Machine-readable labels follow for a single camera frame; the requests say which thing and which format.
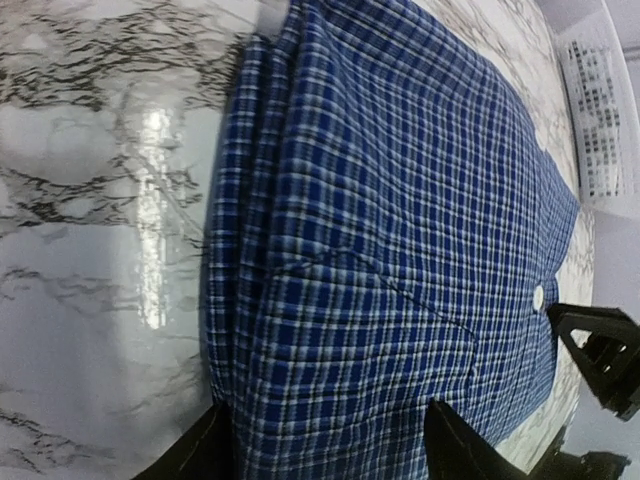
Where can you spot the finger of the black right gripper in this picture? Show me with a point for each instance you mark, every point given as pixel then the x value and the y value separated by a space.
pixel 604 344
pixel 594 465

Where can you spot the blue checkered long sleeve shirt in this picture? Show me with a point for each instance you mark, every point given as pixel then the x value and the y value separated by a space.
pixel 386 231

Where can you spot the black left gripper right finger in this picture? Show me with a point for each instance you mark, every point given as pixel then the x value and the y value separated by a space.
pixel 454 450

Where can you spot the white plastic mesh basket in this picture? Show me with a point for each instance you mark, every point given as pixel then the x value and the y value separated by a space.
pixel 602 104

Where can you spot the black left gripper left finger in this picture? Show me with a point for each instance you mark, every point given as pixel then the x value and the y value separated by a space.
pixel 203 452

